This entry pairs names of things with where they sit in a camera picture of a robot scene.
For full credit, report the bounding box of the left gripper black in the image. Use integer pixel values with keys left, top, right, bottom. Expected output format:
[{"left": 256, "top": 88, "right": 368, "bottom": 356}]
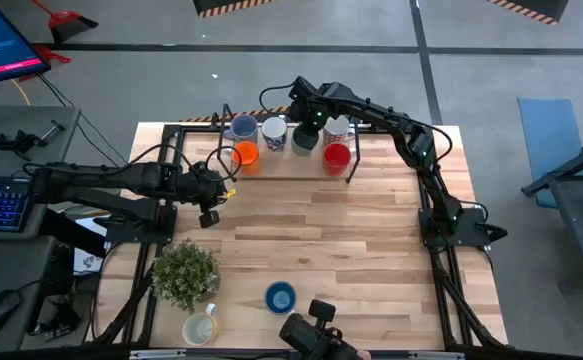
[{"left": 183, "top": 162, "right": 231, "bottom": 229}]

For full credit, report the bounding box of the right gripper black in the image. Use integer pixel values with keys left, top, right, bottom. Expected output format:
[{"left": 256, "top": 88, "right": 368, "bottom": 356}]
[{"left": 290, "top": 75, "right": 333, "bottom": 151}]

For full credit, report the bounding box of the red white lattice pattern mug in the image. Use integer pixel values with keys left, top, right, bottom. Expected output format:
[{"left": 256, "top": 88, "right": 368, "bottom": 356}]
[{"left": 322, "top": 114, "right": 357, "bottom": 147}]

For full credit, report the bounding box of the white mug blue leaf print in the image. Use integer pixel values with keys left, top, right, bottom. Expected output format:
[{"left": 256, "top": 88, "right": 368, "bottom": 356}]
[{"left": 260, "top": 115, "right": 289, "bottom": 152}]

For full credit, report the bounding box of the orange mug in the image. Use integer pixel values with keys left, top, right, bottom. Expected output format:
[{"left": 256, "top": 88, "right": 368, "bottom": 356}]
[{"left": 231, "top": 139, "right": 261, "bottom": 177}]

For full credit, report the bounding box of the lavender grey mug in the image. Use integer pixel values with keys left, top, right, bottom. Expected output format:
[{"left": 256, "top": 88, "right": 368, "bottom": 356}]
[{"left": 223, "top": 113, "right": 260, "bottom": 146}]

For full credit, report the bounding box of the blue and white striped mug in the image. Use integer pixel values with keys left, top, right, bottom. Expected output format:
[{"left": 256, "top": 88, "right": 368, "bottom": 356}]
[{"left": 263, "top": 280, "right": 298, "bottom": 316}]

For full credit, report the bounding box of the pale yellow textured mug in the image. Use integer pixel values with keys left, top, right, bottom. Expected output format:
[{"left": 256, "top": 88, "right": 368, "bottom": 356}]
[{"left": 181, "top": 302, "right": 219, "bottom": 347}]

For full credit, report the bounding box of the green potted plant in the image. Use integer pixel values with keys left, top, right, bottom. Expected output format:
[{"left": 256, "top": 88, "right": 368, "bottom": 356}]
[{"left": 150, "top": 238, "right": 222, "bottom": 315}]

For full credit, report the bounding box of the black hazard striped mat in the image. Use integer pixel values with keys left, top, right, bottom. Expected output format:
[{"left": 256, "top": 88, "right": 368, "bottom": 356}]
[
  {"left": 488, "top": 0, "right": 570, "bottom": 27},
  {"left": 193, "top": 0, "right": 277, "bottom": 20},
  {"left": 179, "top": 104, "right": 292, "bottom": 125}
]

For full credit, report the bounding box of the white printed paper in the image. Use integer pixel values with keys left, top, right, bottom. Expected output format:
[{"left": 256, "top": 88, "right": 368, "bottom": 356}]
[{"left": 73, "top": 217, "right": 106, "bottom": 275}]

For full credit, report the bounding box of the black desk leg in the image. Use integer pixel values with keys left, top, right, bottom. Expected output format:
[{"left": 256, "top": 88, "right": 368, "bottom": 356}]
[{"left": 38, "top": 208, "right": 107, "bottom": 259}]

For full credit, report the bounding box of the black clamp tool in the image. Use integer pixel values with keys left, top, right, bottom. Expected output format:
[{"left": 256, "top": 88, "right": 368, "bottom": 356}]
[{"left": 0, "top": 128, "right": 48, "bottom": 162}]

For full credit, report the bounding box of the backlit black keyboard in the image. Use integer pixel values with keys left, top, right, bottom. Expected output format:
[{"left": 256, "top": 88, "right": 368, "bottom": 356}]
[{"left": 0, "top": 174, "right": 38, "bottom": 234}]

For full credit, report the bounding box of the grey desk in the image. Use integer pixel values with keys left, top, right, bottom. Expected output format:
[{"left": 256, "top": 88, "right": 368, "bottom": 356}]
[
  {"left": 0, "top": 234, "right": 57, "bottom": 354},
  {"left": 0, "top": 104, "right": 82, "bottom": 241}
]

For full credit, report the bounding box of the red dustpan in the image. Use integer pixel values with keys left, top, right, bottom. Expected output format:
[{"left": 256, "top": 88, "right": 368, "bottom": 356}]
[{"left": 31, "top": 43, "right": 72, "bottom": 67}]

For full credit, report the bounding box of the red and black broom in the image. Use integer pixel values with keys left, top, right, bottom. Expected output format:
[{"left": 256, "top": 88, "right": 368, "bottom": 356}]
[{"left": 30, "top": 0, "right": 100, "bottom": 45}]

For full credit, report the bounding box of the blue rectangular chair seat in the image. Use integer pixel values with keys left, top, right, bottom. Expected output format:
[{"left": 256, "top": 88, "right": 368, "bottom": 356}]
[{"left": 516, "top": 97, "right": 583, "bottom": 209}]

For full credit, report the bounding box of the computer monitor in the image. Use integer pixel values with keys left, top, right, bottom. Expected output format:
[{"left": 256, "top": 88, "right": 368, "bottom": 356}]
[{"left": 0, "top": 0, "right": 52, "bottom": 89}]

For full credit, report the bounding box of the black wire wooden mug rack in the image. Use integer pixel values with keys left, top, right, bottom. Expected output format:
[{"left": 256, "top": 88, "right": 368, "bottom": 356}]
[{"left": 209, "top": 102, "right": 378, "bottom": 185}]

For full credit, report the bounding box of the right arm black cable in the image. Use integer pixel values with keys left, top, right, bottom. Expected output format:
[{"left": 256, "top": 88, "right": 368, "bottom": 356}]
[{"left": 259, "top": 83, "right": 455, "bottom": 166}]

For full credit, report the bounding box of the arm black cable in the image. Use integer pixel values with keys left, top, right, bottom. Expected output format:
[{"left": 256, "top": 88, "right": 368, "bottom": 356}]
[
  {"left": 23, "top": 143, "right": 245, "bottom": 184},
  {"left": 259, "top": 83, "right": 455, "bottom": 166}
]

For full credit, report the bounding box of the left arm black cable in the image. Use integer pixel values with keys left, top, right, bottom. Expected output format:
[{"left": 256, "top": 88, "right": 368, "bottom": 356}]
[{"left": 23, "top": 143, "right": 245, "bottom": 184}]

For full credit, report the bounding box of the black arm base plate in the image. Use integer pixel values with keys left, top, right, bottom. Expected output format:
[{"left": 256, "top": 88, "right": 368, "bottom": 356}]
[
  {"left": 417, "top": 207, "right": 510, "bottom": 247},
  {"left": 104, "top": 203, "right": 178, "bottom": 245}
]

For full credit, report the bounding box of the black aluminium rig frame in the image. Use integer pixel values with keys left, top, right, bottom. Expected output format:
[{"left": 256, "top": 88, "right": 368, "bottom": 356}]
[{"left": 90, "top": 122, "right": 510, "bottom": 351}]

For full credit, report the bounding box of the black handheld camera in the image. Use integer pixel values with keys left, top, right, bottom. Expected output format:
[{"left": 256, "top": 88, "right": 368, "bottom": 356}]
[{"left": 278, "top": 298, "right": 367, "bottom": 360}]

